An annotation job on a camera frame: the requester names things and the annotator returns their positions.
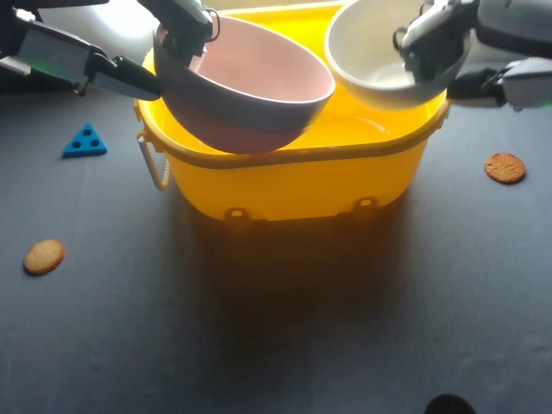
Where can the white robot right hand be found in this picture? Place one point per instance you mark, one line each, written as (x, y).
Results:
(509, 26)

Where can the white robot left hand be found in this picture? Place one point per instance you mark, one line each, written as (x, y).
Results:
(56, 56)

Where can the small white bowl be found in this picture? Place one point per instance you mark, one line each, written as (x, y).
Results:
(366, 52)

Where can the large pink bowl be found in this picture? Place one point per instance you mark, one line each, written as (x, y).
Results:
(259, 64)

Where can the yellow plastic tub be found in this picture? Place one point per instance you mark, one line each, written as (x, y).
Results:
(280, 185)

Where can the small triangular toy block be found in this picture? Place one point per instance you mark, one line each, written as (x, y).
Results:
(85, 138)

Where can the chocolate chip cookie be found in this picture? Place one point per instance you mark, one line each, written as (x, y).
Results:
(504, 169)

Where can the plain round cookie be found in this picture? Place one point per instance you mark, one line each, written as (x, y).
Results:
(44, 257)

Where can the grey table cloth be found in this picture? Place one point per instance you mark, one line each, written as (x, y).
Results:
(276, 323)

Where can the black round object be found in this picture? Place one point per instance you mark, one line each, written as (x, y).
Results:
(450, 405)

